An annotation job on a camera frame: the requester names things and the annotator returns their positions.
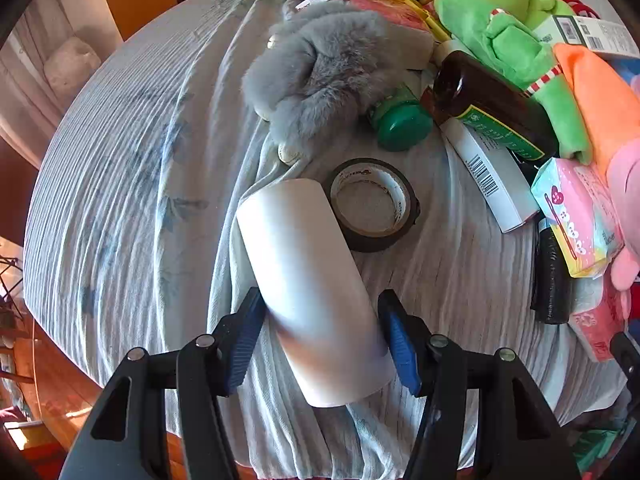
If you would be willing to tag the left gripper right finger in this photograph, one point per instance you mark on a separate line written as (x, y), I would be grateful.
(518, 436)

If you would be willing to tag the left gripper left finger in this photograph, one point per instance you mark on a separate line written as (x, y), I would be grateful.
(125, 437)

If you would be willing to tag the pastel tissue pack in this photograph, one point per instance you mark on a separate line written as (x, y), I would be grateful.
(581, 214)

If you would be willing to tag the white cylinder roll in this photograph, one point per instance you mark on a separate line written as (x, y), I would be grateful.
(321, 312)

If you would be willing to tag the pig plush orange dress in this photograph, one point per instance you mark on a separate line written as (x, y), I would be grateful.
(610, 110)

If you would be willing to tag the green frog plush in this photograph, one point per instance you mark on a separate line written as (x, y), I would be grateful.
(498, 34)

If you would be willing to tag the black bag roll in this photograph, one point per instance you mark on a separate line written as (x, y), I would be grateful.
(551, 288)

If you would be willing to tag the white barcode box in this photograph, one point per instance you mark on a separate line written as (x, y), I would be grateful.
(495, 173)

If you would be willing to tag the brown syrup bottle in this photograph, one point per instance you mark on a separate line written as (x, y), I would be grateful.
(482, 99)

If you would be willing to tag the black tape roll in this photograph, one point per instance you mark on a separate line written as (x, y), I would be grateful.
(373, 203)

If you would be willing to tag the green capped jar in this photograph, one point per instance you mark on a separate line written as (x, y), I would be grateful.
(400, 121)

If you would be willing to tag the white green long box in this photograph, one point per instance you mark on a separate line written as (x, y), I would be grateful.
(607, 39)

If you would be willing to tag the red toy suitcase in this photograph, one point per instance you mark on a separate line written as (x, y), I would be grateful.
(581, 9)

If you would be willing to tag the pink grey tissue pack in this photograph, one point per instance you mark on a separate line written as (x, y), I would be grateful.
(415, 41)

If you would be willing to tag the grey furry plush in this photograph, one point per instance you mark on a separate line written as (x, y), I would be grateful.
(326, 66)

